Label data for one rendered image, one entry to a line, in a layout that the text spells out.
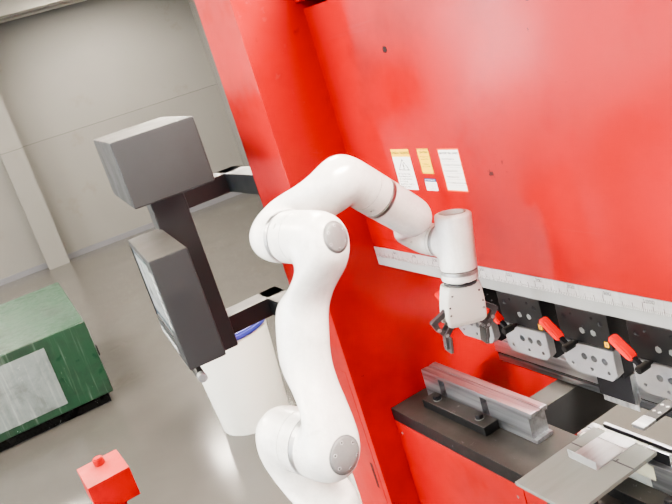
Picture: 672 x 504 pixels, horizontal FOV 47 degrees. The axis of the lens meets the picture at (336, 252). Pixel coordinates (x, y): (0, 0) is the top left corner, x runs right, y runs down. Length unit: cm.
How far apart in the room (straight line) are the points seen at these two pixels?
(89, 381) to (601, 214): 468
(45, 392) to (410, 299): 376
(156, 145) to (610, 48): 130
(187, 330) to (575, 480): 117
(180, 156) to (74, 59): 958
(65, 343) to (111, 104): 658
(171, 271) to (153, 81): 975
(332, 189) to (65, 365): 449
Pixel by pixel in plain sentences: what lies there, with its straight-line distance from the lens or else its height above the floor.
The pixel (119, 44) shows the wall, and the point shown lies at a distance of 1192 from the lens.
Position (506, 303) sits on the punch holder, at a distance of 196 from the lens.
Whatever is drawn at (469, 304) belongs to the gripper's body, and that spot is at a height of 141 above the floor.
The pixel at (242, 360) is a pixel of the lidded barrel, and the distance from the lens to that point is 442.
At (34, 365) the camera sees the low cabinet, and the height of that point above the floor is 49.
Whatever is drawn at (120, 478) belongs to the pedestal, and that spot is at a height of 77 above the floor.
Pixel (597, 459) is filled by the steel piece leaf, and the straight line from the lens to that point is 189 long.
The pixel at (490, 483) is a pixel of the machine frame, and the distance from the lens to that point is 226.
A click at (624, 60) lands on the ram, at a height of 187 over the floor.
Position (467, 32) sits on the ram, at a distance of 174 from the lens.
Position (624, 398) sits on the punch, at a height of 111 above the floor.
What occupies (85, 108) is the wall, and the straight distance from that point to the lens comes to 1178.
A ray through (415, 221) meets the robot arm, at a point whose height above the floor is 166.
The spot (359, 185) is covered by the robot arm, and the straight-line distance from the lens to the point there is 147.
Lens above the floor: 208
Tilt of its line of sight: 16 degrees down
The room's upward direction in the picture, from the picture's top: 17 degrees counter-clockwise
